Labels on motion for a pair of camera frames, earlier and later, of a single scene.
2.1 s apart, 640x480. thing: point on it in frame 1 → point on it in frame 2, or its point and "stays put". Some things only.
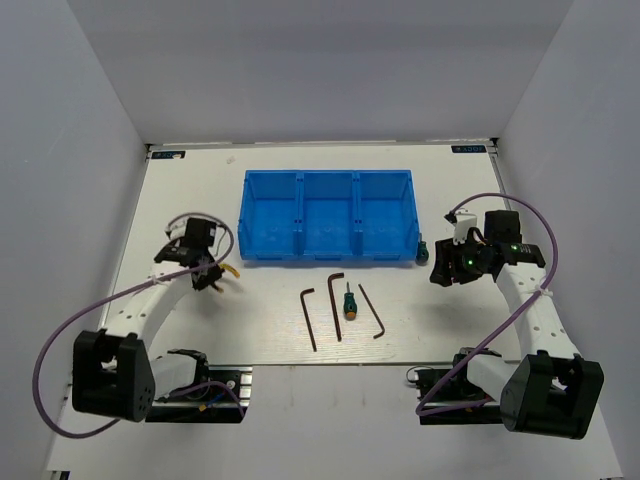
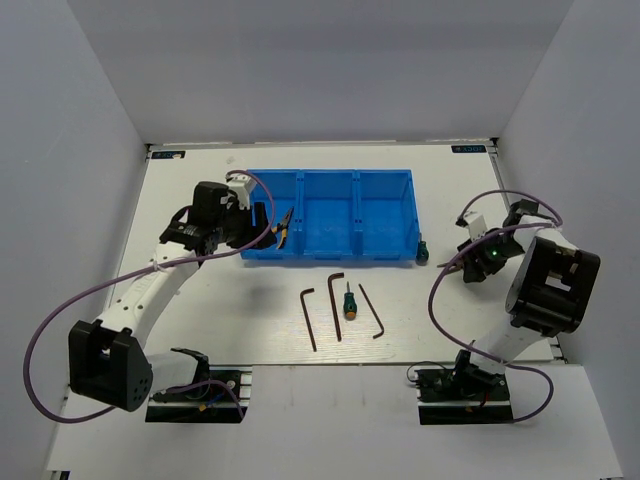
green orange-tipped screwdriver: x=349 y=304 stays put
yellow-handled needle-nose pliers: x=230 y=269 → x=282 y=227
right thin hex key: x=374 y=313 stays put
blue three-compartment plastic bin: x=328 y=215 stays put
